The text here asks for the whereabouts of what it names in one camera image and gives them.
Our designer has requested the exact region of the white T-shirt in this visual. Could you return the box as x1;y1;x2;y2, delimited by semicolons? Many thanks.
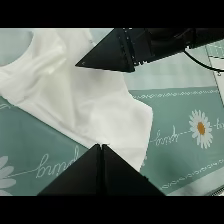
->
0;28;155;173

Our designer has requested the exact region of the black cable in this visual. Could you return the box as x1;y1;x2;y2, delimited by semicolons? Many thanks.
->
183;48;224;73

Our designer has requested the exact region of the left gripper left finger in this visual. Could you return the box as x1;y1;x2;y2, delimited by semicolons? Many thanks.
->
37;143;102;197

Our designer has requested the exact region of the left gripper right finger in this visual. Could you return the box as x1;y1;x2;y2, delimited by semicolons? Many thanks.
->
101;143;166;197

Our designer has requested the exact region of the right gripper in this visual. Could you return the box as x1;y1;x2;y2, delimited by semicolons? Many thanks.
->
74;28;198;73

